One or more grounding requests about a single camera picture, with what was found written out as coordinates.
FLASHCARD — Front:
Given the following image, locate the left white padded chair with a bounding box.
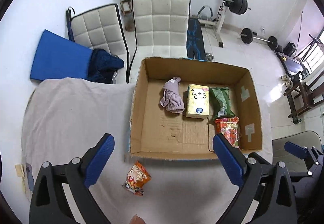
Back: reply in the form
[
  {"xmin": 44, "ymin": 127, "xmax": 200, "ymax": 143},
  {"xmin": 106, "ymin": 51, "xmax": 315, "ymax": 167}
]
[{"xmin": 65, "ymin": 3, "xmax": 130, "ymax": 84}]

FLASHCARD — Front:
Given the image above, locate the white padded chair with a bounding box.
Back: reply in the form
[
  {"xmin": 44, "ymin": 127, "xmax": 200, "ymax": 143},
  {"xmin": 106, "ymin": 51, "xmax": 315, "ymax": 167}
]
[
  {"xmin": 129, "ymin": 0, "xmax": 191, "ymax": 83},
  {"xmin": 65, "ymin": 3, "xmax": 130, "ymax": 84}
]

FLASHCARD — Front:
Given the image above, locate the person's left hand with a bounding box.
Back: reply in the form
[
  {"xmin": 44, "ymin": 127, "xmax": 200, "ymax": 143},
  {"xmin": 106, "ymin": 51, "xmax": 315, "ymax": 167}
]
[{"xmin": 129, "ymin": 215, "xmax": 146, "ymax": 224}]

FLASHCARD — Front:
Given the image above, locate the cardboard box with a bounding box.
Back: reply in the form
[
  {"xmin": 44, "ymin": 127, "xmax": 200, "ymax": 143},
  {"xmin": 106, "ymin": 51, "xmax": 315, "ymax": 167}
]
[{"xmin": 129, "ymin": 57, "xmax": 262, "ymax": 160}]

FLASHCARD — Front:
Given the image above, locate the green snack bag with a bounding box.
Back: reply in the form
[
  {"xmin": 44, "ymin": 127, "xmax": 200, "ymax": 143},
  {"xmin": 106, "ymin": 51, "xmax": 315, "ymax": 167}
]
[{"xmin": 209, "ymin": 87, "xmax": 236, "ymax": 120}]

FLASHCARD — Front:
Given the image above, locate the right white padded chair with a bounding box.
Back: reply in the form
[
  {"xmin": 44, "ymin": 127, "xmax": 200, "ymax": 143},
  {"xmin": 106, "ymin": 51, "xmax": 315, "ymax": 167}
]
[{"xmin": 129, "ymin": 0, "xmax": 191, "ymax": 83}]

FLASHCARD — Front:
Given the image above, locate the dark wooden chair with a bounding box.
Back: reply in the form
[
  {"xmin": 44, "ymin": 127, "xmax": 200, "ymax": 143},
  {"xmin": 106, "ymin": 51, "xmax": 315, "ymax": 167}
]
[{"xmin": 283, "ymin": 71, "xmax": 323, "ymax": 125}]

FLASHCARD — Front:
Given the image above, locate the grey table cloth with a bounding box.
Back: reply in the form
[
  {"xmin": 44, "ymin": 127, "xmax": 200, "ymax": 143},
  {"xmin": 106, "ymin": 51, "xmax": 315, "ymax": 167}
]
[{"xmin": 21, "ymin": 78, "xmax": 237, "ymax": 223}]

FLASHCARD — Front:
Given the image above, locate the yellow tissue pack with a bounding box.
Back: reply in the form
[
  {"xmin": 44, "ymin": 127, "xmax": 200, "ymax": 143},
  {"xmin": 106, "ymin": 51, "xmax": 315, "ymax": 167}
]
[{"xmin": 186, "ymin": 84, "xmax": 209, "ymax": 119}]

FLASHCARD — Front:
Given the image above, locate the grey chair at right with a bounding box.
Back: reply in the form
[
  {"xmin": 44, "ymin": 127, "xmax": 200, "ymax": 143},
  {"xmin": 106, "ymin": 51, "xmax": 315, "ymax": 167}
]
[{"xmin": 272, "ymin": 131, "xmax": 322, "ymax": 172}]

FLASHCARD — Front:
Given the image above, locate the floor barbell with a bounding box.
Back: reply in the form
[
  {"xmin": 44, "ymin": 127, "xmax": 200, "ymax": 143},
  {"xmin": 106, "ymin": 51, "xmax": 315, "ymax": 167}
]
[{"xmin": 240, "ymin": 27, "xmax": 278, "ymax": 50}]

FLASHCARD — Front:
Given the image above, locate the dark blue fabric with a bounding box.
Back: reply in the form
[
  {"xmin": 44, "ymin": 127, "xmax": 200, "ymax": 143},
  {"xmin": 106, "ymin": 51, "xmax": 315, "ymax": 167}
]
[{"xmin": 87, "ymin": 48, "xmax": 125, "ymax": 84}]

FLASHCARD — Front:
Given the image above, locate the orange snack packet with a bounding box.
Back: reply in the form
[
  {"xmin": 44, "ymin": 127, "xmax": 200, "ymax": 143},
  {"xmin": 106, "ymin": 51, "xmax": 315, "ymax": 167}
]
[{"xmin": 123, "ymin": 161, "xmax": 151, "ymax": 197}]

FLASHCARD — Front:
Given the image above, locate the red snack bag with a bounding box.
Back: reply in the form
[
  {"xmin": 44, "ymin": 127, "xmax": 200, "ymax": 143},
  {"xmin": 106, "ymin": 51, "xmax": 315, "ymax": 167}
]
[{"xmin": 215, "ymin": 117, "xmax": 239, "ymax": 148}]

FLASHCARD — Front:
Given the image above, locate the black blue exercise mat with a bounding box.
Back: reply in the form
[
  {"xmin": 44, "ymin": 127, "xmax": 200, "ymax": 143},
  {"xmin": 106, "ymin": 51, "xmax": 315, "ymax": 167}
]
[{"xmin": 187, "ymin": 18, "xmax": 205, "ymax": 60}]

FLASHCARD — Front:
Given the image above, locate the white weight rack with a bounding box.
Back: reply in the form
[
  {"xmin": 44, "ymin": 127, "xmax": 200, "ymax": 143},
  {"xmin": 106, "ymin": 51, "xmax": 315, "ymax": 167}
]
[{"xmin": 197, "ymin": 0, "xmax": 231, "ymax": 48}]

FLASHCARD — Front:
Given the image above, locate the blue foam mat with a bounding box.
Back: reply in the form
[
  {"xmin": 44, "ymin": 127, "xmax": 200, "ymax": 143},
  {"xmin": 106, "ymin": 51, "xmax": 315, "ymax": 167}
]
[{"xmin": 30, "ymin": 30, "xmax": 92, "ymax": 81}]

